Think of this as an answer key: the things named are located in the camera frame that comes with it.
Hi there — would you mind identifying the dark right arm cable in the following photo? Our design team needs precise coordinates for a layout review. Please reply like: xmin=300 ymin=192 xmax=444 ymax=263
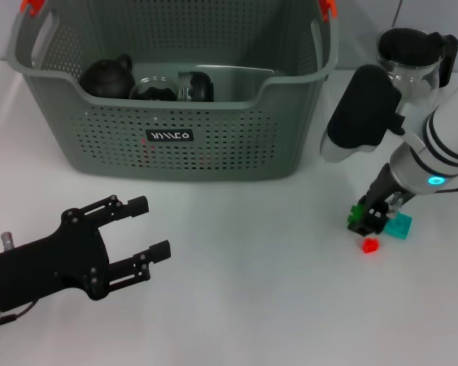
xmin=434 ymin=182 xmax=458 ymax=196

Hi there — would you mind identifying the grey perforated storage bin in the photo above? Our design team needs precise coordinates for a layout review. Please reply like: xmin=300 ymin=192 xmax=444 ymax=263
xmin=6 ymin=0 xmax=340 ymax=183

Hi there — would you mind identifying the dark clay teapot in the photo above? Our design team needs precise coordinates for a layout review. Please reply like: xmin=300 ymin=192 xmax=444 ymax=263
xmin=79 ymin=53 xmax=135 ymax=99

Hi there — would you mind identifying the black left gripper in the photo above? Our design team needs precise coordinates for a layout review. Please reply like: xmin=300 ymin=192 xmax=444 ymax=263
xmin=0 ymin=194 xmax=173 ymax=312

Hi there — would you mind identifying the dark left arm cable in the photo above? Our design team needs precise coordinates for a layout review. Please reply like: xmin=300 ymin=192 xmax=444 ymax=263
xmin=0 ymin=299 xmax=39 ymax=331

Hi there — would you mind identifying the silver angled gripper plug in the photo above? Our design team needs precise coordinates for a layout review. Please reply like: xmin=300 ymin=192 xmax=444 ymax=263
xmin=387 ymin=192 xmax=405 ymax=219

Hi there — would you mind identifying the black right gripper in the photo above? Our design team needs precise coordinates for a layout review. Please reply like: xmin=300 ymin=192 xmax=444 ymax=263
xmin=347 ymin=162 xmax=415 ymax=236

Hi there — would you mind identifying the orange bin clip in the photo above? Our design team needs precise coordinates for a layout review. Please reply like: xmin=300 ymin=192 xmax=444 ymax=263
xmin=20 ymin=0 xmax=47 ymax=18
xmin=318 ymin=0 xmax=337 ymax=20

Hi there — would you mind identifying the dark arm cable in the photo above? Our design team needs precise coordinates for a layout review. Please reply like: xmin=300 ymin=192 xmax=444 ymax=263
xmin=0 ymin=299 xmax=39 ymax=331
xmin=434 ymin=182 xmax=458 ymax=196

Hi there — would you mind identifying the chunky green brick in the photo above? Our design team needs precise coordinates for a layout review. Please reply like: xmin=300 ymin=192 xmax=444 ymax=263
xmin=347 ymin=204 xmax=366 ymax=222

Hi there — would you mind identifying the teal square plate brick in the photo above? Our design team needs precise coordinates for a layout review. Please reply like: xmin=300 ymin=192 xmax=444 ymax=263
xmin=383 ymin=213 xmax=413 ymax=241

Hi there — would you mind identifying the glass pitcher black lid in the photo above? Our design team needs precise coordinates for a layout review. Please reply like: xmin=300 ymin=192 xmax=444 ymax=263
xmin=366 ymin=26 xmax=458 ymax=127

